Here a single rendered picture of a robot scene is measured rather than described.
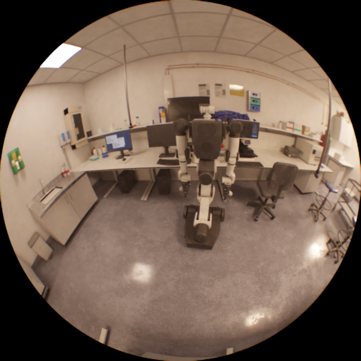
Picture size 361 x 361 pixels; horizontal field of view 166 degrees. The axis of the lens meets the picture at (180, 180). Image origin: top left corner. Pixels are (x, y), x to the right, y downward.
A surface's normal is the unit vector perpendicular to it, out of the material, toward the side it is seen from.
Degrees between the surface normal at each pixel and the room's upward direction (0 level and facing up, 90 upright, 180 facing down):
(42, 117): 90
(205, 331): 0
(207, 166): 45
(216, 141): 105
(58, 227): 90
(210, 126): 90
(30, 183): 90
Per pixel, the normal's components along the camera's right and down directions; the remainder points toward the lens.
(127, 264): -0.06, -0.85
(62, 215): 0.99, 0.00
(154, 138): -0.10, 0.47
